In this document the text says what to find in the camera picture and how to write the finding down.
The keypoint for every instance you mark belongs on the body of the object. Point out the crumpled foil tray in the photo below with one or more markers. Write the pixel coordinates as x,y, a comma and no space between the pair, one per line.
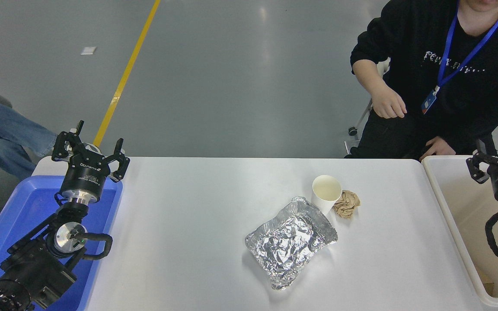
290,242

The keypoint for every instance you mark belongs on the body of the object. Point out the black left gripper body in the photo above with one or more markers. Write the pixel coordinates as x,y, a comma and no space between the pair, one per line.
85,179

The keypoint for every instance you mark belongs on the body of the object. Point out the metal floor plate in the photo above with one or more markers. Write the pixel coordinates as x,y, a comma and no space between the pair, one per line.
351,148

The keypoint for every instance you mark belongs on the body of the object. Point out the large pale bin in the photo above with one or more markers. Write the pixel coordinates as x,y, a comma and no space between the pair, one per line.
465,207

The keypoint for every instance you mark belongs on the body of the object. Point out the person's left hand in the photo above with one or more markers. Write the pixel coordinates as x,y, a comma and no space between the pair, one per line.
439,147

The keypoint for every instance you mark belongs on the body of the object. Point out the white paper cup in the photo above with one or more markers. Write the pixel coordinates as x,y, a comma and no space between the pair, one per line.
326,190

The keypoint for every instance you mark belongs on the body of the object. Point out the blue id badge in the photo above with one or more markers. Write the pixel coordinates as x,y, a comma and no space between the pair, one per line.
429,101

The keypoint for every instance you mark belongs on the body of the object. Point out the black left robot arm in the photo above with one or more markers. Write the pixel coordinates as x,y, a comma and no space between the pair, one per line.
37,268

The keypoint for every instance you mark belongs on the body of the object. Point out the blue plastic tray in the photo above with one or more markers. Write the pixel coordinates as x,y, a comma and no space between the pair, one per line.
20,207

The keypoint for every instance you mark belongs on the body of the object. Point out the crumpled tan paper ball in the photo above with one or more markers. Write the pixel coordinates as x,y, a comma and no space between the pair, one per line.
346,204

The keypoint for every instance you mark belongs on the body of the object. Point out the person's right forearm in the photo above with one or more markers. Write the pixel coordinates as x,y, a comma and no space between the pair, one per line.
366,75

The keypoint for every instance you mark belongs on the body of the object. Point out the person's right hand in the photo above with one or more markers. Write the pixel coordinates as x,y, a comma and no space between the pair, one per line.
387,103

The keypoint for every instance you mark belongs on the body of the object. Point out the person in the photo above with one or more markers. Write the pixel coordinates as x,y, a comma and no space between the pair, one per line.
2,129
409,52

